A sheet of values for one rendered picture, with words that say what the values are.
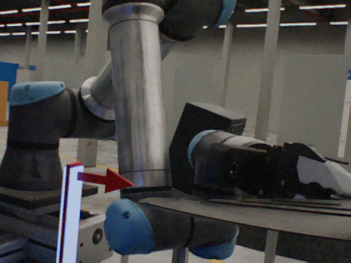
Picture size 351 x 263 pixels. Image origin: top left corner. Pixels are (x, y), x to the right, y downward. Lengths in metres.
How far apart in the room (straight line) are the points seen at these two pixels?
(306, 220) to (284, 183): 0.18
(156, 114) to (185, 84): 9.84
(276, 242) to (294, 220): 1.97
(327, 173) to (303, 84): 6.47
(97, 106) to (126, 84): 0.36
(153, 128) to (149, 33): 0.14
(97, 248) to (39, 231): 0.12
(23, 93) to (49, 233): 0.29
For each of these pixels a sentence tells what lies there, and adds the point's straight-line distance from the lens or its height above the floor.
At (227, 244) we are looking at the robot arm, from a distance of 0.71.
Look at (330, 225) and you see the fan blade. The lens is 0.34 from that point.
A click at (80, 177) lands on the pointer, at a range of 0.43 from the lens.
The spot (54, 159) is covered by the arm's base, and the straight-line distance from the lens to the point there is 1.01.
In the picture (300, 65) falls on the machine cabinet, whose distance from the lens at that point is 7.00.
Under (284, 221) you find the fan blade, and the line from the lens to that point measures 0.33.
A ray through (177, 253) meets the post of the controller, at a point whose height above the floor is 0.94.
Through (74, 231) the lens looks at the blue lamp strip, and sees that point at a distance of 0.45.
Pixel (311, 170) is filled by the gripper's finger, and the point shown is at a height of 1.20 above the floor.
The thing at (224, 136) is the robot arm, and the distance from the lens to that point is 0.67.
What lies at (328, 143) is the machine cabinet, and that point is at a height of 0.82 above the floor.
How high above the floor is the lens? 1.26
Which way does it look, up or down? 4 degrees down
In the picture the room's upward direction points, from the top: 5 degrees clockwise
